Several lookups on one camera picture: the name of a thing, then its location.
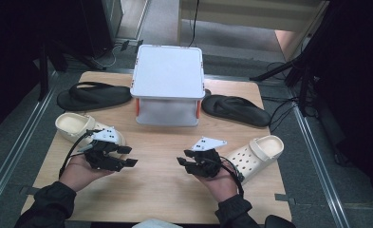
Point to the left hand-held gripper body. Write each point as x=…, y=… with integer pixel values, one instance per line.
x=102, y=155

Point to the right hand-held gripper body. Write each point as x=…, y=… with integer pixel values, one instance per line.
x=206, y=164

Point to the cream clog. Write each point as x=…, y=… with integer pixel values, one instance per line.
x=70, y=124
x=257, y=155

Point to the black flip-flop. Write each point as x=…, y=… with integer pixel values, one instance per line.
x=253, y=115
x=108, y=95

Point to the white plastic shoe box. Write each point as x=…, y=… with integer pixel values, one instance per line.
x=168, y=72

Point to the person's right hand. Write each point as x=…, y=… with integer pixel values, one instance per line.
x=222, y=186

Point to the person's left hand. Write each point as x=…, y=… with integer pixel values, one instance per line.
x=76, y=174

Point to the grey tape strip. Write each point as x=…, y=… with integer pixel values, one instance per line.
x=284, y=198
x=29, y=190

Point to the dark rounded object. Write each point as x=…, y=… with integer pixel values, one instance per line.
x=279, y=222

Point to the black metal stand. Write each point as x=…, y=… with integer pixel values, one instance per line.
x=44, y=72

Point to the black tripod stand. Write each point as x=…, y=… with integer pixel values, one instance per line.
x=301, y=63

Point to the metal floor rail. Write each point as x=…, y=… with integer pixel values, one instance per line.
x=320, y=171
x=14, y=152

